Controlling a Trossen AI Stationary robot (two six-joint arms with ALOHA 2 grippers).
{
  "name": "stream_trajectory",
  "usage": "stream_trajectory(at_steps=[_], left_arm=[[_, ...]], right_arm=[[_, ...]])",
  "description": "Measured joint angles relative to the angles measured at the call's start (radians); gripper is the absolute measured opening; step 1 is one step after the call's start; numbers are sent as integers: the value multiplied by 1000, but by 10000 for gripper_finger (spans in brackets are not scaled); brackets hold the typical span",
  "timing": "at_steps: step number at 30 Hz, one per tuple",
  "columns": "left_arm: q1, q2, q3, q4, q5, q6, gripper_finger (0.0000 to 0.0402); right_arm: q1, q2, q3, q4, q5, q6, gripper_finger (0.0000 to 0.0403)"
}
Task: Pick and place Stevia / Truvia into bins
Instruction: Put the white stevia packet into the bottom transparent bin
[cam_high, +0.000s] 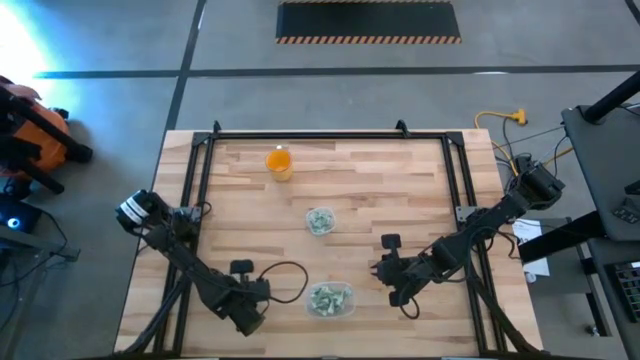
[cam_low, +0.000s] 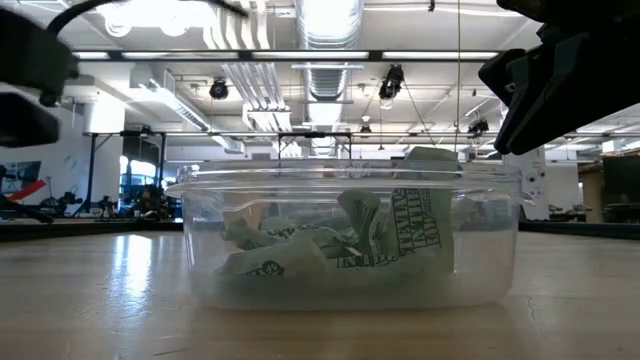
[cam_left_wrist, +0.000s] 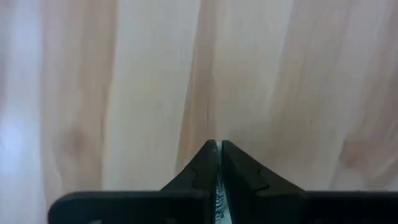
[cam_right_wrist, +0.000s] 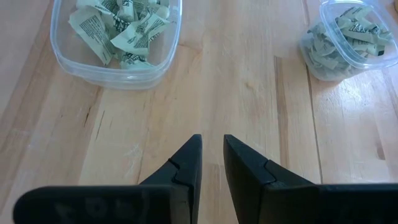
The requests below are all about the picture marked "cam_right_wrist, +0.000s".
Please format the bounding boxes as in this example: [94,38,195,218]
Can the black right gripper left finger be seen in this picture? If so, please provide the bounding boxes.
[139,134,203,224]

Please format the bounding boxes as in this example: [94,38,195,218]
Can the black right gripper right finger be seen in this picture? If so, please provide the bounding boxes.
[223,134,315,224]

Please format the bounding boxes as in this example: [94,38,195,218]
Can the banknotes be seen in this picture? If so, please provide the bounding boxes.
[110,14,171,57]

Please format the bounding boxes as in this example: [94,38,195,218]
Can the bills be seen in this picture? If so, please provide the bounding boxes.
[68,5,116,67]

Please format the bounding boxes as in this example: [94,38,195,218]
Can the small clear plastic container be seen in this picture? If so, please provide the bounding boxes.
[298,0,398,83]

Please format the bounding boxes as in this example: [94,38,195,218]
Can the large clear plastic container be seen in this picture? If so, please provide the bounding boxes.
[49,0,183,91]

